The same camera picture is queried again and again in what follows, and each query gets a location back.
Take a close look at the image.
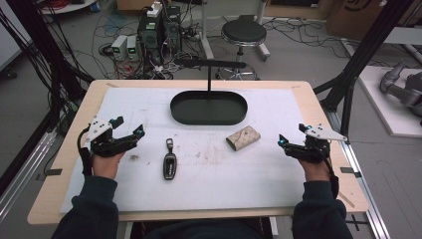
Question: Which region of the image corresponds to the white table mat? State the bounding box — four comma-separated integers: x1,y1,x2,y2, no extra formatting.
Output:
60,86,311,214

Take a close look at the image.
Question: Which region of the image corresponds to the grey bench power supply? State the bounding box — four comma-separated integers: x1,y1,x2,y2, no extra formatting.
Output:
125,34,140,62
110,34,129,62

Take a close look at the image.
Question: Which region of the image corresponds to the white power strip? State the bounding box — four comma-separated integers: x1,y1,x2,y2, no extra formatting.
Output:
146,0,164,19

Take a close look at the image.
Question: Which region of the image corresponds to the white round table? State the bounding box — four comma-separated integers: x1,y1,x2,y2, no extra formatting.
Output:
36,0,98,16

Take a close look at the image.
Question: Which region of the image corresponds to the black tape strip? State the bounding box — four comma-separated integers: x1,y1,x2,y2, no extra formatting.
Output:
339,166,363,179
35,167,64,182

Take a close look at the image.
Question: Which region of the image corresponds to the aluminium rail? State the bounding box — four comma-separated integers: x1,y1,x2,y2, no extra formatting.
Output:
323,108,393,239
0,127,59,223

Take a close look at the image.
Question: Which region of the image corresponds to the black computer tower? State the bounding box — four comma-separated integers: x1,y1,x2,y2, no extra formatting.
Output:
161,4,183,56
136,9,164,66

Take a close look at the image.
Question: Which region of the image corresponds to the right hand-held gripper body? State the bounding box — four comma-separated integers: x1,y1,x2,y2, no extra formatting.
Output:
288,123,348,164

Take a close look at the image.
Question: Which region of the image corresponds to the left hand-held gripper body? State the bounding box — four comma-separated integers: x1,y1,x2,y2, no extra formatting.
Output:
85,116,129,158

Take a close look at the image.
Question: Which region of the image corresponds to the black car key fob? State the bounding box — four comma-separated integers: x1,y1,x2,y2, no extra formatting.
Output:
162,137,178,181

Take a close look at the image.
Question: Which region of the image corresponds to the black round stool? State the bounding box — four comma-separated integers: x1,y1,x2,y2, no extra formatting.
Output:
215,14,269,82

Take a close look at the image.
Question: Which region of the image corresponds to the left hand-held gripper cable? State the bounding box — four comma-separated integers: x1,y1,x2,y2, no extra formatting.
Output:
77,124,95,177

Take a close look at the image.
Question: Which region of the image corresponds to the black oval tray with stand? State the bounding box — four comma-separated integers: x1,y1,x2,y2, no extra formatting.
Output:
169,58,249,126

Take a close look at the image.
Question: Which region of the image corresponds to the white floor board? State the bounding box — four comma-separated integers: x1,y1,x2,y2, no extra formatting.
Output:
357,64,422,139

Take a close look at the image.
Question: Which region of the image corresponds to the beige key pouch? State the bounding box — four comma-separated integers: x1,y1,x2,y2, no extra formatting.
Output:
225,124,262,152

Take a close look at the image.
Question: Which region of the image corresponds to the person's torso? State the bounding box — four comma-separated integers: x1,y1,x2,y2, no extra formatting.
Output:
131,218,274,239

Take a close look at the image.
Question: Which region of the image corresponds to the tangle of floor cables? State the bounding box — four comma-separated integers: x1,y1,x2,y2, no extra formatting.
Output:
71,0,396,81

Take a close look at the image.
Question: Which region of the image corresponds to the person's left hand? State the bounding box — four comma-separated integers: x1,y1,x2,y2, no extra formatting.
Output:
92,151,126,181

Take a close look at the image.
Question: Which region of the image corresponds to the person's right hand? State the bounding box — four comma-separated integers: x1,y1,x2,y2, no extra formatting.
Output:
297,158,331,183

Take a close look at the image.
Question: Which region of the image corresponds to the black frame strut with cables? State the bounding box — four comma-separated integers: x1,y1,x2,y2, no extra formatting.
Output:
0,0,96,133

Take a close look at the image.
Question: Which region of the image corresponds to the cardboard box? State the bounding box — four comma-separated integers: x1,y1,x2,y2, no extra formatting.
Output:
325,0,401,42

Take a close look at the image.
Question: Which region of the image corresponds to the white table leg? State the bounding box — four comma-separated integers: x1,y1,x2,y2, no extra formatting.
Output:
198,0,216,62
254,0,272,63

